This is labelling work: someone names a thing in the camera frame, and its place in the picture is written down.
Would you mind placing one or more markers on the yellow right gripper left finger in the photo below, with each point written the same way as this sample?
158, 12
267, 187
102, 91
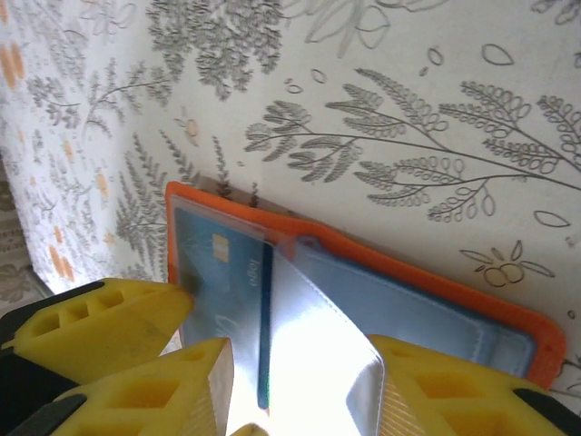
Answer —
150, 399

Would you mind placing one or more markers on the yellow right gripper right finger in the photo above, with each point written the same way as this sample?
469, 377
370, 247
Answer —
454, 399

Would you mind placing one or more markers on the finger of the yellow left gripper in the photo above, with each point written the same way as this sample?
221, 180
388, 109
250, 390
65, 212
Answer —
104, 322

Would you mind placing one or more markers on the orange card holder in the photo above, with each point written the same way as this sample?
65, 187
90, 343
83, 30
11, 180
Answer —
408, 318

